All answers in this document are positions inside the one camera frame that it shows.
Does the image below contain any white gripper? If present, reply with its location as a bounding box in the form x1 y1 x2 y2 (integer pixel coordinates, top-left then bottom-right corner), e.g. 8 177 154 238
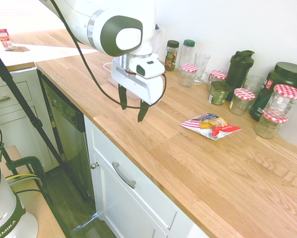
110 56 166 123

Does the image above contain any red striped chip bag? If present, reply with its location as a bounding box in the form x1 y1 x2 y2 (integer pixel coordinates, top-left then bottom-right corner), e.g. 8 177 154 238
179 113 242 141

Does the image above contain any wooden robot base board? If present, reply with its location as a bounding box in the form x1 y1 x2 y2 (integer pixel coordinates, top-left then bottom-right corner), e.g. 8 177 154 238
0 145 68 238

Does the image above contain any spice jar with dark lid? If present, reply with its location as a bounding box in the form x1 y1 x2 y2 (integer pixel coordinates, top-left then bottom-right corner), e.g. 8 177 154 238
164 40 180 72

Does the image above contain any glass jar red checkered lid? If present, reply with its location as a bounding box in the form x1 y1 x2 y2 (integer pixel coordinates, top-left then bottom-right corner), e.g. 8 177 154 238
228 88 256 116
208 69 227 92
253 109 289 139
178 63 198 88

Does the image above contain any clear pitcher with blue lid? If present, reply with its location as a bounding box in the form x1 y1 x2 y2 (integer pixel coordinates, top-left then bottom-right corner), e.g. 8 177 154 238
152 23 167 63

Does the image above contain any clear bottle with green lid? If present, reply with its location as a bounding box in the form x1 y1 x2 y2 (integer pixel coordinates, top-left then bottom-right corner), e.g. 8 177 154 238
177 39 196 76

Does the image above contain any tall clear glass mug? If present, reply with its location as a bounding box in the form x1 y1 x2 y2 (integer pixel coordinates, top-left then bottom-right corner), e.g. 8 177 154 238
191 53 211 86

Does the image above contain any dark green lidded jar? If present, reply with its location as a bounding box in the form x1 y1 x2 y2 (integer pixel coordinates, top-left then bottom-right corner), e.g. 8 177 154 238
208 81 233 106

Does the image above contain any black shaker bottle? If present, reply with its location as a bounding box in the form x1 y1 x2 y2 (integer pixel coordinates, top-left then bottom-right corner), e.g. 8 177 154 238
224 50 255 102

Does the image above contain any white drawer cabinet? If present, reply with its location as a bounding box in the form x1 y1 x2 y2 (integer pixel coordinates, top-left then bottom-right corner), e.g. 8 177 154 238
0 66 63 174

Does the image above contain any dark green clamp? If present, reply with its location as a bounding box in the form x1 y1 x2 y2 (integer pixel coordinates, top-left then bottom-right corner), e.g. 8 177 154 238
0 156 46 197

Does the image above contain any clear glass tumbler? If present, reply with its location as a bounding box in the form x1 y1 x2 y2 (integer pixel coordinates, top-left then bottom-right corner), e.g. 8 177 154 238
242 74 266 100

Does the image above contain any brown cardboard piece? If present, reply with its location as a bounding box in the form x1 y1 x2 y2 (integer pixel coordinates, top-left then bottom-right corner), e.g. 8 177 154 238
12 45 31 54

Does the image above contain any red drink carton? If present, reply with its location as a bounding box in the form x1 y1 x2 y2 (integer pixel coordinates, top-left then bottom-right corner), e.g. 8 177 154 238
0 28 14 52

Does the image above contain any large jar red checkered lid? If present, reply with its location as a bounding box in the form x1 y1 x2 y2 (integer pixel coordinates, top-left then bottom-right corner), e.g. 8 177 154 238
263 84 297 120

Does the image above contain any large black protein tub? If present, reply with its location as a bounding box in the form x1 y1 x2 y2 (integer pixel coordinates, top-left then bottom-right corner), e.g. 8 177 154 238
249 61 297 122

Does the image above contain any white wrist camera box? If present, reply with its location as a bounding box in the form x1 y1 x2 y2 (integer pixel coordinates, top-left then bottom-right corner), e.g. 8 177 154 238
128 53 167 79

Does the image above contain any metal drawer handle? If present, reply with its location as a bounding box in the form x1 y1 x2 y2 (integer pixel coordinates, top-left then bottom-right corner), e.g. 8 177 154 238
111 162 137 189

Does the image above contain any white drawer with handle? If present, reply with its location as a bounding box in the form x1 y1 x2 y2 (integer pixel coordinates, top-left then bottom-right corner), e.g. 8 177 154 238
83 115 215 238

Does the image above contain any black camera tripod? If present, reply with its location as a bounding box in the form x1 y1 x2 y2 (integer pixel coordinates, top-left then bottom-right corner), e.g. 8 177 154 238
0 42 90 202

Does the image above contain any yellow cable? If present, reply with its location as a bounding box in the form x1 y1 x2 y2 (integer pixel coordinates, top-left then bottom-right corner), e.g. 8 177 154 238
5 173 40 182

